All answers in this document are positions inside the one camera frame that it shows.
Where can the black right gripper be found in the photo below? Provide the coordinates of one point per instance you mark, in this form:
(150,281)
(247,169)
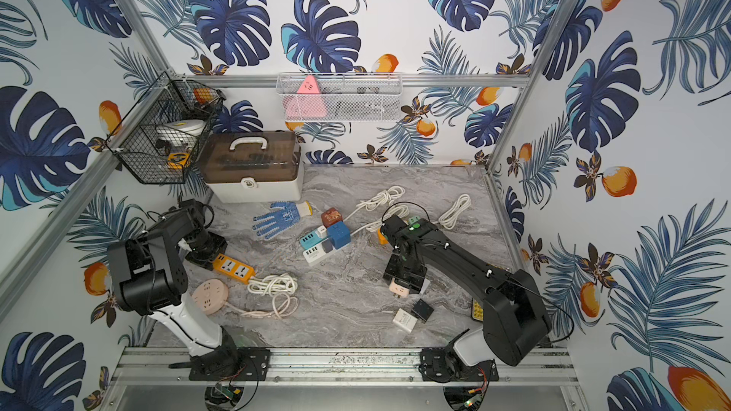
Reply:
(411,283)

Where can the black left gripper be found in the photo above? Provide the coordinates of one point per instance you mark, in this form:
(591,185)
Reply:
(207,245)

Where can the orange power strip front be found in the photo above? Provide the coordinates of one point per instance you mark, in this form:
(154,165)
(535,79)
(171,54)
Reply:
(233,268)

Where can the orange power strip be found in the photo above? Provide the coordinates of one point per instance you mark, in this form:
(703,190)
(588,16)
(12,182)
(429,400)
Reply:
(233,268)
(381,237)

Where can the black plug adapter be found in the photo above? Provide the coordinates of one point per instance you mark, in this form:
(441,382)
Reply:
(422,311)

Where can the round pink power socket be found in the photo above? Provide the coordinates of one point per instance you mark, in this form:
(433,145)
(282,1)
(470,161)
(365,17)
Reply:
(211,296)

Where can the white plug adapter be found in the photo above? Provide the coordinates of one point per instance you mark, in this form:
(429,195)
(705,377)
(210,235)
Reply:
(404,320)

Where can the blue cube socket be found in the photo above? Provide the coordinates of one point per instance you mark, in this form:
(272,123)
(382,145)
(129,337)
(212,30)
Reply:
(339,235)

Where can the red cube socket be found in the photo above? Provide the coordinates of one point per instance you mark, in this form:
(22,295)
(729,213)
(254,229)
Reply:
(331,217)

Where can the teal USB socket strip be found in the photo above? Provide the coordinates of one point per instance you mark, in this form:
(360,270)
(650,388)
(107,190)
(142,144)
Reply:
(313,238)

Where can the white USB socket strip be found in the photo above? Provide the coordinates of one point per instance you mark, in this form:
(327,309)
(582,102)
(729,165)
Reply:
(318,253)

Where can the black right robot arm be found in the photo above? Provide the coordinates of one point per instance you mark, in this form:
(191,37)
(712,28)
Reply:
(515,318)

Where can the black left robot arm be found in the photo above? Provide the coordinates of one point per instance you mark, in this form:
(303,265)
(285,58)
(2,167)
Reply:
(149,276)

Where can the blue work glove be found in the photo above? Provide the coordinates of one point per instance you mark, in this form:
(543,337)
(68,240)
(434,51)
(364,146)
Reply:
(281,217)

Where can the brown lid storage box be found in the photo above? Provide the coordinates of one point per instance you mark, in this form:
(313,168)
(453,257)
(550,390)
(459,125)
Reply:
(253,167)

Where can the pink triangle item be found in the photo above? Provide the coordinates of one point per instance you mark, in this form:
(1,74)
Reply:
(307,103)

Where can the black wire basket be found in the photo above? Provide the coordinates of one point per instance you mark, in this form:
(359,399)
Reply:
(161,138)

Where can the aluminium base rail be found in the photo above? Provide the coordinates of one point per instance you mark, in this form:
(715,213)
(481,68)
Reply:
(348,367)

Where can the white mesh wall shelf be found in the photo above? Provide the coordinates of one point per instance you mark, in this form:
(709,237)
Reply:
(350,97)

